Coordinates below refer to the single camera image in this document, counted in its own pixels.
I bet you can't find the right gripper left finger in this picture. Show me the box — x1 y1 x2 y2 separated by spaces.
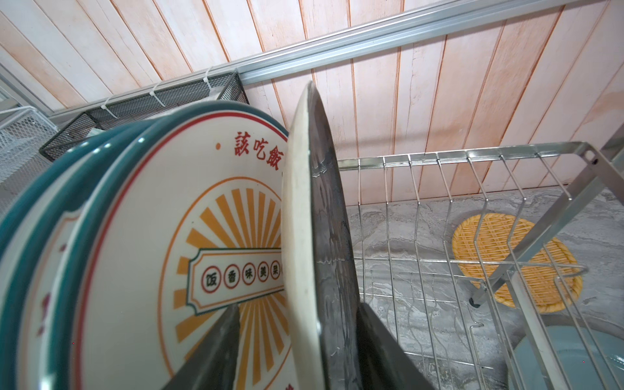
163 304 241 389

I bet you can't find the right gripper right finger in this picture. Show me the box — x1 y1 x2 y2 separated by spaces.
357 302 433 389

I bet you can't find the black round plate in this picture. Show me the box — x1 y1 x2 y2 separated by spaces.
281 82 362 389

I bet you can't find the stainless steel dish rack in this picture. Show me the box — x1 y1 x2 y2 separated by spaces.
339 131 623 389

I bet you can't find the large orange sunburst plate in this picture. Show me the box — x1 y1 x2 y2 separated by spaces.
37 101 298 389

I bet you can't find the white plate green text rim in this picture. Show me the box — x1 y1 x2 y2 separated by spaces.
1 120 152 389

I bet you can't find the white plate cloud line pattern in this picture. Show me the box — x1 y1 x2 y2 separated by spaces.
1 136 101 279

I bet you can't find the grey green plain plate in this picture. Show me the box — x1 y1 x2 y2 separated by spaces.
514 326 623 389

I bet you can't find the black mesh wall basket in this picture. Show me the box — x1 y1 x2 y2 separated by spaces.
39 72 249 162

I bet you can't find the white wire mesh shelf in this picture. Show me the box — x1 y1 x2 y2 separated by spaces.
1 106 57 215

